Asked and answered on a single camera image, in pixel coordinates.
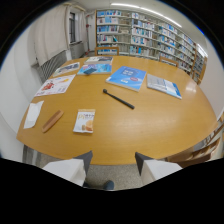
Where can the white paper sheet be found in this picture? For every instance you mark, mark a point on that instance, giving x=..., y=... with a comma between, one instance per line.
x=33, y=114

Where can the library bookshelf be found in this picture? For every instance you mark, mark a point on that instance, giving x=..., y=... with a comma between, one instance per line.
x=146, y=35

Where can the window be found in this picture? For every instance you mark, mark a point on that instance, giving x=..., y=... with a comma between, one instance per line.
x=72, y=27

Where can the blue book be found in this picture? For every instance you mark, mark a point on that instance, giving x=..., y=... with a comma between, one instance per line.
x=127, y=78

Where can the black stick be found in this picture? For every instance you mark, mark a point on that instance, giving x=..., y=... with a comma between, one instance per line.
x=118, y=99

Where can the dark cover magazine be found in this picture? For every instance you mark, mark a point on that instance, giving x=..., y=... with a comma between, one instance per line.
x=99, y=60

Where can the light blue magazine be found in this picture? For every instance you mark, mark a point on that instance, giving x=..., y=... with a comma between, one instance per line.
x=100, y=69

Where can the dark phone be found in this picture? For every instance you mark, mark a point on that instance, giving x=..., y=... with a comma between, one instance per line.
x=89, y=70

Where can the radiator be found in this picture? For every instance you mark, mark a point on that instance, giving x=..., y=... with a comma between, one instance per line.
x=52, y=65

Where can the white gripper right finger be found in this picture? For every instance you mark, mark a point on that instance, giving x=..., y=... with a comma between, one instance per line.
x=156, y=168

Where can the grey and blue booklet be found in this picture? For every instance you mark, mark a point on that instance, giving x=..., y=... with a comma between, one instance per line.
x=164, y=86

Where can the white curtain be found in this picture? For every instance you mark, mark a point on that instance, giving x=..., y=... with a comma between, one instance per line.
x=51, y=31

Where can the person's shoe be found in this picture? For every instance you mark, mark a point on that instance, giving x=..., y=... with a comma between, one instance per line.
x=108, y=185

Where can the wooden chair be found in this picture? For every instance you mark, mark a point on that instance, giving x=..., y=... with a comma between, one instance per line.
x=168, y=61
x=200, y=146
x=106, y=50

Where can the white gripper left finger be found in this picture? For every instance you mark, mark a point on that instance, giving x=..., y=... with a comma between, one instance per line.
x=68, y=169

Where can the roast milk biscuit packet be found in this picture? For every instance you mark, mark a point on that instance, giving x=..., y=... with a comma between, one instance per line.
x=84, y=121

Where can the red and white leaflet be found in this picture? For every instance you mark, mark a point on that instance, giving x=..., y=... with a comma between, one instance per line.
x=55, y=84

